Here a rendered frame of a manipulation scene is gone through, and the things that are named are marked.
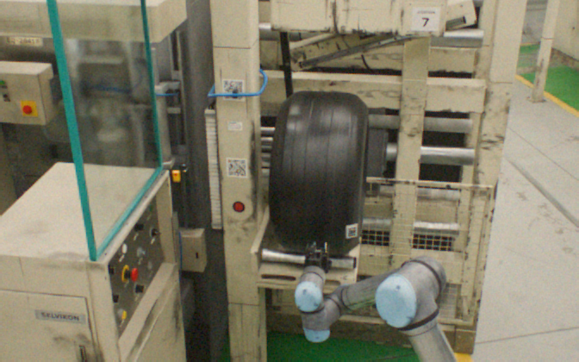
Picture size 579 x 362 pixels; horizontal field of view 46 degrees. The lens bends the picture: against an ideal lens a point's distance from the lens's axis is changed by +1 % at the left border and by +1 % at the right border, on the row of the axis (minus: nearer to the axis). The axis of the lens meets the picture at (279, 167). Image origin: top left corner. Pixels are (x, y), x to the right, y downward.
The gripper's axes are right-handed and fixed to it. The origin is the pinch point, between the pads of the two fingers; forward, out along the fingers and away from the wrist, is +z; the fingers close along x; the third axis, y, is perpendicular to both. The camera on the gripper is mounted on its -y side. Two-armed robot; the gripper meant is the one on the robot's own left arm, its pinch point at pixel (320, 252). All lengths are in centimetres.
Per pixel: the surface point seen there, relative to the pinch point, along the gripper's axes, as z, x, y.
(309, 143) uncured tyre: 1.3, 4.8, 37.8
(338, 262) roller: 11.4, -5.1, -9.1
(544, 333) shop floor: 108, -102, -89
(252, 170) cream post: 15.0, 26.7, 22.2
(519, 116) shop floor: 393, -127, -54
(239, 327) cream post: 24, 34, -49
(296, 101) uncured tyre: 16, 11, 48
